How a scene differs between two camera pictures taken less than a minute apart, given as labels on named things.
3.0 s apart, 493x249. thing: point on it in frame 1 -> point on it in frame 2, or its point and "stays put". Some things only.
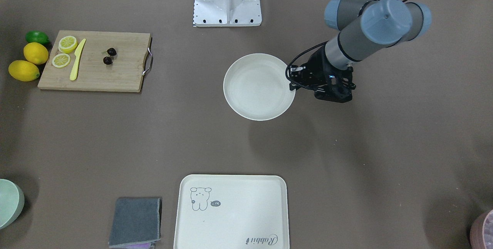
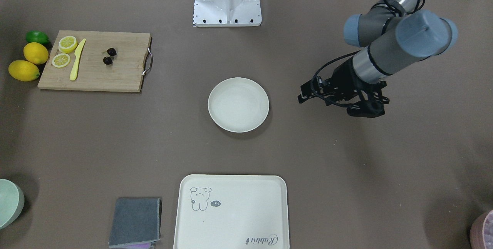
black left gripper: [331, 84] -> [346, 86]
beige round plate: [255, 87] -> [238, 104]
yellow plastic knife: [77, 53] stays put
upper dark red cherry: [111, 51] stays put
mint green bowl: [12, 201] stays put
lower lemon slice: [61, 60] stays put
